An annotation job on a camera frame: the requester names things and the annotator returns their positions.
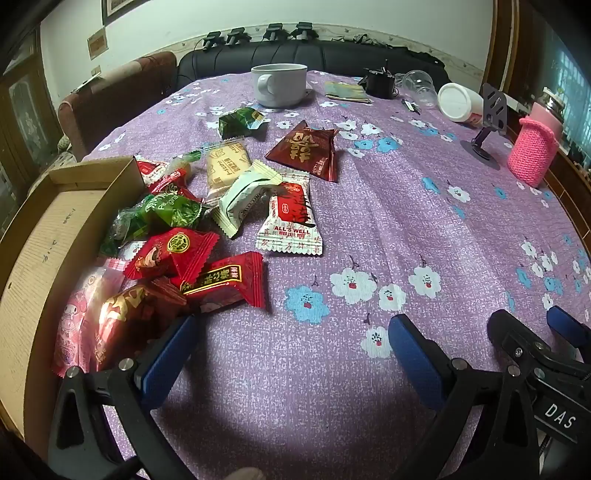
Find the pink knitted sleeve bottle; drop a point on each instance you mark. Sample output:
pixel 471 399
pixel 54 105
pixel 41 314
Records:
pixel 539 138

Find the dark red snack packet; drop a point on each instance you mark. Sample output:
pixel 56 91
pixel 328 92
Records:
pixel 309 150

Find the purple phone stand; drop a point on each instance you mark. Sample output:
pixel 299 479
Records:
pixel 494 120

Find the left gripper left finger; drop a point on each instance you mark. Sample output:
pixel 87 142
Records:
pixel 102 426

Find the red gold snack packet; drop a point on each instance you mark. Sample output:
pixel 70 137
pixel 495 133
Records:
pixel 133 318

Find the clear plastic cup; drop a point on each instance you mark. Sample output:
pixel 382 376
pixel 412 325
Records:
pixel 418 85

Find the cardboard box tray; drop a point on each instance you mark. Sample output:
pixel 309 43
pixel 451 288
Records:
pixel 54 236

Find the small black container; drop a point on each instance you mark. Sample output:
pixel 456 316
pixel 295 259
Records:
pixel 380 82

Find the framed wall painting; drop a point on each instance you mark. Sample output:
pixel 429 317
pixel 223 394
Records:
pixel 111 10

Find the white red snack packet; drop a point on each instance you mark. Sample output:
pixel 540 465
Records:
pixel 290 227

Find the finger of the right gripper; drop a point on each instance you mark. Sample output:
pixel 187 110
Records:
pixel 575 333
pixel 521 344

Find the red yellow-label snack packet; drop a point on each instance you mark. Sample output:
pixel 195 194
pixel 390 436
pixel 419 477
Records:
pixel 226 282

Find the white lidded paper cup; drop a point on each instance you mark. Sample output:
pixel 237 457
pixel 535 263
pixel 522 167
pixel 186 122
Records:
pixel 461 104

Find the brown armchair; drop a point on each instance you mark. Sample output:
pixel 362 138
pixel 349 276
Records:
pixel 92 111

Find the red round-logo snack packet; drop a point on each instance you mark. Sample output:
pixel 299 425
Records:
pixel 179 253

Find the pink snack packet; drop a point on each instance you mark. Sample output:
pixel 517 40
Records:
pixel 75 342

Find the yellow biscuit packet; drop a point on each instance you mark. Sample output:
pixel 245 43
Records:
pixel 225 162

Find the green leafy snack packet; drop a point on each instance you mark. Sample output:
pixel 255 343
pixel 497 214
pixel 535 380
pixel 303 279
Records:
pixel 155 213

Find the green patterned booklet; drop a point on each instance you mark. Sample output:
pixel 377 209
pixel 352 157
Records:
pixel 346 92

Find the dark green snack packet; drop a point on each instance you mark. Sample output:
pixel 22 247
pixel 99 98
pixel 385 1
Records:
pixel 240 122

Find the purple floral tablecloth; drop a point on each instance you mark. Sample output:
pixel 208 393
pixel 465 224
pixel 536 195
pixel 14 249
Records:
pixel 308 387

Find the white green snack packet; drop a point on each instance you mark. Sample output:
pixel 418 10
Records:
pixel 242 195

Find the wooden glass-panel door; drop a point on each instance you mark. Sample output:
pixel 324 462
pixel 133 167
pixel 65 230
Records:
pixel 29 126

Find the black leather sofa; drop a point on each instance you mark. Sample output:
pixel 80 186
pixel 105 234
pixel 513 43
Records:
pixel 334 57

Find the white ceramic mug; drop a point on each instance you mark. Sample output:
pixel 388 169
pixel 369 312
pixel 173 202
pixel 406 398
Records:
pixel 279 85

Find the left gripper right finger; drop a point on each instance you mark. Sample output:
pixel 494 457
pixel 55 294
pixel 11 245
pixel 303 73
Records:
pixel 451 388

